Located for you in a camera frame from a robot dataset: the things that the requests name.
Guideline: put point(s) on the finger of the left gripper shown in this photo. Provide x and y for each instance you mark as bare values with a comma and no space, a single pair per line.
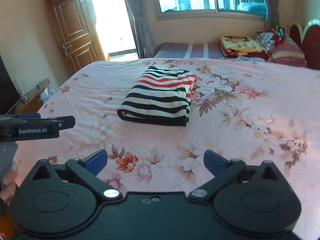
66,122
21,116

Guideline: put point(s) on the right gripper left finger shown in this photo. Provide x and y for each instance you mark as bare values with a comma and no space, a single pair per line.
84,173

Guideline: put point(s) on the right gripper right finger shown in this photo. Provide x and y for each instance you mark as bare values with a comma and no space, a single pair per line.
224,171

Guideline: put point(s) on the striped knit children's sweater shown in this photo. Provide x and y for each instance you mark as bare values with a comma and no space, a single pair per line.
160,97

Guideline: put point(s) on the person's left hand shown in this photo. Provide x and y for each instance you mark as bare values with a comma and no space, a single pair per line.
9,189

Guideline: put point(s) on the wooden bedside furniture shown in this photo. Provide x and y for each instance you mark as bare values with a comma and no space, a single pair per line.
33,103

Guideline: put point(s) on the pink floral quilt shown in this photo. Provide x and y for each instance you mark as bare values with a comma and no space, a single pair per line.
251,111

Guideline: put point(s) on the brown wooden door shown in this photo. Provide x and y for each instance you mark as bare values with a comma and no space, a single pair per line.
73,26

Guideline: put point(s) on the light blue crumpled cloth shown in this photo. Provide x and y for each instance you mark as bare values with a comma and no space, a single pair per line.
244,58

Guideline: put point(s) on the striped grey purple bedsheet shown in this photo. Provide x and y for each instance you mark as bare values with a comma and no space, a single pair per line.
189,51

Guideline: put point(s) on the yellow red folded blanket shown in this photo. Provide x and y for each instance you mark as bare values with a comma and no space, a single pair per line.
235,46

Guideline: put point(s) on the striped red grey pillow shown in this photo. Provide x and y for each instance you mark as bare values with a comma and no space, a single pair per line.
287,53

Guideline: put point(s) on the red ribbon ornament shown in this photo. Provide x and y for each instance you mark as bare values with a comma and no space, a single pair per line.
277,34

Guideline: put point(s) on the grey left curtain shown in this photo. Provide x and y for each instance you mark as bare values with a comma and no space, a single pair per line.
140,29

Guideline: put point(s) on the grey curtain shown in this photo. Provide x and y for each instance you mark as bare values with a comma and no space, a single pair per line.
140,29
272,2

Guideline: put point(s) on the red white headboard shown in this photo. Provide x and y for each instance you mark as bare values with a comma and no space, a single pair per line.
308,40

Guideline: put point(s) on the grey right curtain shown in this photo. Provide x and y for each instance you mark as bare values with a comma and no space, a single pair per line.
272,2

